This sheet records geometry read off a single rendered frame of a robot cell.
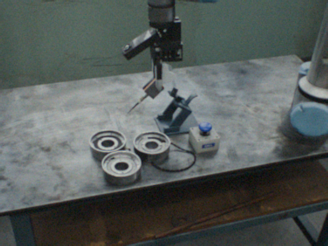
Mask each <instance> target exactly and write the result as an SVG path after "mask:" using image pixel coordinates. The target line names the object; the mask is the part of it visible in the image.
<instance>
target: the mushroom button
mask: <svg viewBox="0 0 328 246"><path fill-rule="evenodd" d="M211 129H212V126H211V124H210V123H208V122H201V123H200V124H199V130H201V131H203V133H206V132H209V131H211Z"/></svg>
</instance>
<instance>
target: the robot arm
mask: <svg viewBox="0 0 328 246"><path fill-rule="evenodd" d="M179 1H192V2H201V3H204V4H205V3H216V2H217V1H219V0H179ZM148 19H149V26H150V27H151V28H150V29H149V30H148V31H146V32H145V33H143V34H142V35H140V36H139V37H136V38H135V39H134V40H132V41H131V42H129V43H128V44H127V45H125V46H124V47H122V53H123V55H124V57H125V59H126V60H127V61H129V60H131V59H132V58H134V57H135V56H136V55H138V54H140V53H141V52H142V51H144V50H145V49H147V48H148V47H150V51H151V67H152V76H153V77H154V78H155V87H156V88H157V89H158V91H159V92H161V89H162V85H163V84H166V83H168V82H171V81H173V80H175V79H176V74H175V73H173V72H171V71H172V66H171V65H168V64H166V63H165V62H179V61H183V44H182V42H181V21H180V20H179V18H178V17H176V0H148ZM156 29H157V31H156ZM179 49H181V57H180V54H179V52H178V50H179ZM177 57H178V58H177ZM281 130H282V132H283V133H284V134H285V135H286V136H287V137H288V138H289V139H291V140H293V141H296V142H299V143H302V144H307V145H317V144H320V143H323V142H324V141H326V140H327V139H328V3H327V7H326V10H325V13H324V17H323V20H322V24H321V28H320V32H319V35H318V38H317V41H316V45H315V49H314V52H313V57H312V61H310V62H306V63H303V64H302V65H301V67H300V71H299V74H298V79H297V82H296V87H295V92H294V95H293V99H292V104H291V107H290V108H289V111H288V113H287V114H286V115H285V116H284V117H283V119H282V123H281Z"/></svg>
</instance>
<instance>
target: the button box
mask: <svg viewBox="0 0 328 246"><path fill-rule="evenodd" d="M189 142H190V144H191V145H192V147H193V149H194V150H195V152H196V153H197V154H198V153H205V152H211V151H217V150H218V149H219V144H220V137H219V136H218V135H217V133H216V131H215V130H214V128H213V127H212V129H211V131H209V132H206V133H203V131H201V130H199V127H194V128H189Z"/></svg>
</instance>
